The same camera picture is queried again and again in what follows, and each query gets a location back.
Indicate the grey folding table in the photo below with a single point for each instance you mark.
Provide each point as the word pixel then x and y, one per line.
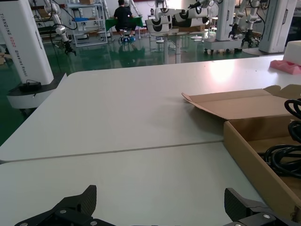
pixel 166 47

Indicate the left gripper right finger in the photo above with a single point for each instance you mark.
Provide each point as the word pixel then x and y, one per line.
pixel 249 214

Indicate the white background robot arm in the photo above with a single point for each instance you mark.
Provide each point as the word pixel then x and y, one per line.
pixel 61 30

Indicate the plain white robot column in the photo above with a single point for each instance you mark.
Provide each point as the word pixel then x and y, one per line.
pixel 224 21
pixel 277 26

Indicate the pink foam tray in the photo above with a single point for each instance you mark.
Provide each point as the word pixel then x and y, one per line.
pixel 287 67

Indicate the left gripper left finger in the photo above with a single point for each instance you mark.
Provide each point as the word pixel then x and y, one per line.
pixel 70 212

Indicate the grey metal shelf rack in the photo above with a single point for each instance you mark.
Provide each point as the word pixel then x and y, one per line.
pixel 82 36

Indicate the green cloth covered table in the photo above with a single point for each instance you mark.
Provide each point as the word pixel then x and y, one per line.
pixel 137 22

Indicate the white black robot shell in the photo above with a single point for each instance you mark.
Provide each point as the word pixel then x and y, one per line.
pixel 190 17
pixel 158 24

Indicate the white yellow tissue pack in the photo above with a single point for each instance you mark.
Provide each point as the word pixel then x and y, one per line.
pixel 294 51

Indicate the white lettered robot column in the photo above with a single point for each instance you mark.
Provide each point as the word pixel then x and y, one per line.
pixel 21 47

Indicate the brown cardboard box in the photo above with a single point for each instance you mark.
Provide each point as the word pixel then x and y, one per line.
pixel 240 146

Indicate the person in black shirt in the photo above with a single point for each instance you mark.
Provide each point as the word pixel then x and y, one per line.
pixel 123 16

